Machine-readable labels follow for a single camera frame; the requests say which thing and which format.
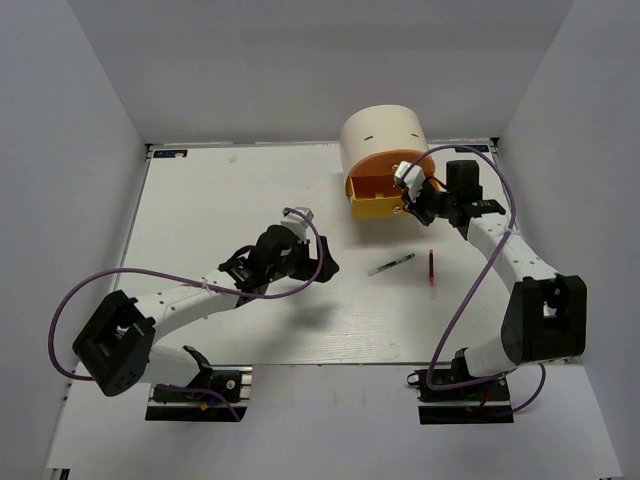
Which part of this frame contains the white green pen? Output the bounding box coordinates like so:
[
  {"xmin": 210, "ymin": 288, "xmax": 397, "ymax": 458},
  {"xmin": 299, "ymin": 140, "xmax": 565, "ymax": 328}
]
[{"xmin": 367, "ymin": 253, "xmax": 416, "ymax": 276}]

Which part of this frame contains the round wooden drawer cabinet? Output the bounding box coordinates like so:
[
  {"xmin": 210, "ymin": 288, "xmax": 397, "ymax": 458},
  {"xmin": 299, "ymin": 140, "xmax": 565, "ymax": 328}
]
[{"xmin": 339, "ymin": 105, "xmax": 429, "ymax": 220}]

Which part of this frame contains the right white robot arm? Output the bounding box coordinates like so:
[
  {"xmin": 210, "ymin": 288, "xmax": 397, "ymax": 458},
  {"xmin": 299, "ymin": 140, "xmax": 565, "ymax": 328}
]
[{"xmin": 394, "ymin": 160, "xmax": 587, "ymax": 399}]

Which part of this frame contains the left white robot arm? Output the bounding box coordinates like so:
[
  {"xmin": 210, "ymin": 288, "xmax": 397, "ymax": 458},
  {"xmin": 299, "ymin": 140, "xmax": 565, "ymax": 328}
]
[{"xmin": 72, "ymin": 225, "xmax": 339, "ymax": 399}]

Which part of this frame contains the red pen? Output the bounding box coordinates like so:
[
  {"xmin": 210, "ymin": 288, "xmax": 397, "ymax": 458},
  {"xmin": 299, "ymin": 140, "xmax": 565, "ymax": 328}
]
[{"xmin": 428, "ymin": 249, "xmax": 435, "ymax": 296}]

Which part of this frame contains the right blue corner label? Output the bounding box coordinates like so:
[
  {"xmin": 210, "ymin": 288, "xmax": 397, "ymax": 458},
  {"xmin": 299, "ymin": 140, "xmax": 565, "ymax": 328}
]
[{"xmin": 464, "ymin": 145, "xmax": 490, "ymax": 153}]

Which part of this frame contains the blue corner label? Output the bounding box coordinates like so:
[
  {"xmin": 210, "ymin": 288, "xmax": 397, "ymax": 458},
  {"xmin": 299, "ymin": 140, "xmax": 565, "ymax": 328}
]
[
  {"xmin": 464, "ymin": 145, "xmax": 490, "ymax": 153},
  {"xmin": 153, "ymin": 149, "xmax": 188, "ymax": 159}
]

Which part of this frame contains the left blue corner label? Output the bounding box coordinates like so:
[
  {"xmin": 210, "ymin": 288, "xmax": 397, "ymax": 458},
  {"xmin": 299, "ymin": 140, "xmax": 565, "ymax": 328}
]
[{"xmin": 153, "ymin": 149, "xmax": 188, "ymax": 159}]

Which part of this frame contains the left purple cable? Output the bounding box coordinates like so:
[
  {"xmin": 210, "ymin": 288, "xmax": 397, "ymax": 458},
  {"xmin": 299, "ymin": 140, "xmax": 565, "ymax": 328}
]
[{"xmin": 47, "ymin": 205, "xmax": 326, "ymax": 421}]

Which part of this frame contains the purple cable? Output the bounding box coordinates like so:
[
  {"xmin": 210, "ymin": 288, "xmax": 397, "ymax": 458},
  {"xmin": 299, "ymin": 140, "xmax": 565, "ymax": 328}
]
[
  {"xmin": 47, "ymin": 205, "xmax": 326, "ymax": 421},
  {"xmin": 412, "ymin": 144, "xmax": 547, "ymax": 414}
]

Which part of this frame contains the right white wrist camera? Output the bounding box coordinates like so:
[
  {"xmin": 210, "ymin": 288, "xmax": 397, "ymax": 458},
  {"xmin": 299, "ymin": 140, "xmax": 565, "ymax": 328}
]
[{"xmin": 394, "ymin": 161, "xmax": 426, "ymax": 202}]

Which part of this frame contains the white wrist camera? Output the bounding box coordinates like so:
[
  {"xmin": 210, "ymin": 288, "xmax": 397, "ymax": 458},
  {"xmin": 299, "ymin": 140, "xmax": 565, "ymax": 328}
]
[
  {"xmin": 280, "ymin": 207, "xmax": 314, "ymax": 242},
  {"xmin": 394, "ymin": 161, "xmax": 426, "ymax": 202}
]

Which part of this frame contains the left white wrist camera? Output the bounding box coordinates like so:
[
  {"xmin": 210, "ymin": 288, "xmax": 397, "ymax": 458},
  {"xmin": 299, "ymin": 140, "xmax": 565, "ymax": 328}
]
[{"xmin": 280, "ymin": 207, "xmax": 314, "ymax": 242}]

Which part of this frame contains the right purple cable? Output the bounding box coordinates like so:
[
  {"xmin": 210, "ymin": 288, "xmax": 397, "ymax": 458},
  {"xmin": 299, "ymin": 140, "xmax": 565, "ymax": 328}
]
[{"xmin": 412, "ymin": 144, "xmax": 547, "ymax": 414}]

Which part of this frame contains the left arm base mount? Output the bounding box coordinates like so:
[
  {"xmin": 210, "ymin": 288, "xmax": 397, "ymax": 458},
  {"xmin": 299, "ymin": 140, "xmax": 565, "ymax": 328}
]
[{"xmin": 144, "ymin": 346, "xmax": 253, "ymax": 423}]

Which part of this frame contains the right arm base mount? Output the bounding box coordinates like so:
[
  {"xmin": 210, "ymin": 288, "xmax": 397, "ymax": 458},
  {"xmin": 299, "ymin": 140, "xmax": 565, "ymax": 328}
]
[{"xmin": 406, "ymin": 368, "xmax": 514, "ymax": 425}]

